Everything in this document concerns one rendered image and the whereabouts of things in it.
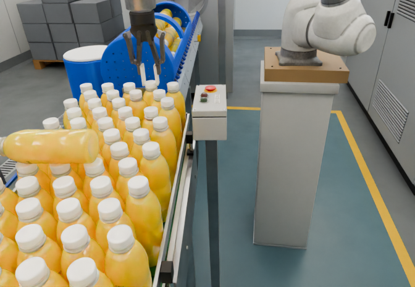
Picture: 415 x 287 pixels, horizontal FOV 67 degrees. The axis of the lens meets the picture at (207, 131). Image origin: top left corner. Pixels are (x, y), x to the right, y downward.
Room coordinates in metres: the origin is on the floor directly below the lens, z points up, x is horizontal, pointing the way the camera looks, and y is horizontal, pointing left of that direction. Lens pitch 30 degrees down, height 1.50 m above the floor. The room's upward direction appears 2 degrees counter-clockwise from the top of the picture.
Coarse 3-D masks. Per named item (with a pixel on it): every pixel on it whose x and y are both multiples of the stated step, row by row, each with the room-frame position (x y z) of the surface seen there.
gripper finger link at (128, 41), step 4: (124, 36) 0.99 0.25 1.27; (128, 40) 0.99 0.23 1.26; (128, 44) 0.99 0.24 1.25; (132, 44) 1.01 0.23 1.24; (128, 48) 0.99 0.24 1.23; (132, 48) 1.01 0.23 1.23; (128, 52) 0.99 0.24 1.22; (132, 52) 1.00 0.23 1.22; (132, 56) 0.99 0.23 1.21; (132, 60) 0.99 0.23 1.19
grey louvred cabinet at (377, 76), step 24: (384, 0) 2.92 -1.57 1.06; (408, 0) 2.43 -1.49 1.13; (384, 24) 2.72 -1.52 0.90; (408, 24) 2.33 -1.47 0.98; (384, 48) 2.66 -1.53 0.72; (408, 48) 2.23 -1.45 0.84; (360, 72) 3.13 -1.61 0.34; (384, 72) 2.53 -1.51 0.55; (408, 72) 2.12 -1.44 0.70; (360, 96) 2.97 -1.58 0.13; (384, 96) 2.40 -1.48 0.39; (408, 96) 2.02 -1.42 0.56; (384, 120) 2.28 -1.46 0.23; (408, 120) 1.92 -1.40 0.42; (384, 144) 2.24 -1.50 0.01; (408, 144) 1.82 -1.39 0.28; (408, 168) 1.73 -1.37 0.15
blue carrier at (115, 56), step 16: (160, 16) 1.57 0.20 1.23; (176, 16) 2.03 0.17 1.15; (112, 48) 1.17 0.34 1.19; (144, 48) 1.17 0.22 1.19; (112, 64) 1.18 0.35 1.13; (128, 64) 1.17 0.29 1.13; (144, 64) 1.17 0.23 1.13; (176, 64) 1.25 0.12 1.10; (112, 80) 1.18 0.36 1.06; (128, 80) 1.17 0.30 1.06; (160, 80) 1.17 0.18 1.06
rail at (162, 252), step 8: (184, 136) 0.87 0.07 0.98; (184, 144) 0.84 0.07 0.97; (176, 168) 0.70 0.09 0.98; (176, 176) 0.67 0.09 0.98; (176, 184) 0.64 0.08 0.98; (176, 192) 0.62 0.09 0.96; (168, 208) 0.55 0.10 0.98; (168, 216) 0.52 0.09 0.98; (168, 224) 0.50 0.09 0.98; (168, 232) 0.49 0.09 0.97; (168, 240) 0.48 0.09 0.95; (160, 248) 0.43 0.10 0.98; (160, 256) 0.41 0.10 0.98; (160, 264) 0.40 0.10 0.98; (160, 280) 0.38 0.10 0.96
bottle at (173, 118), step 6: (162, 108) 0.85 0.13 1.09; (168, 108) 0.85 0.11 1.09; (174, 108) 0.87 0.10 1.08; (162, 114) 0.85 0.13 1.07; (168, 114) 0.84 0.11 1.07; (174, 114) 0.85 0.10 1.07; (168, 120) 0.83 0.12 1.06; (174, 120) 0.84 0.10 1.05; (180, 120) 0.86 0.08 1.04; (174, 126) 0.84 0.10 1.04; (180, 126) 0.86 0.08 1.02; (174, 132) 0.84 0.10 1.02; (180, 132) 0.85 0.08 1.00; (180, 138) 0.85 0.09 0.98; (180, 144) 0.85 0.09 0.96
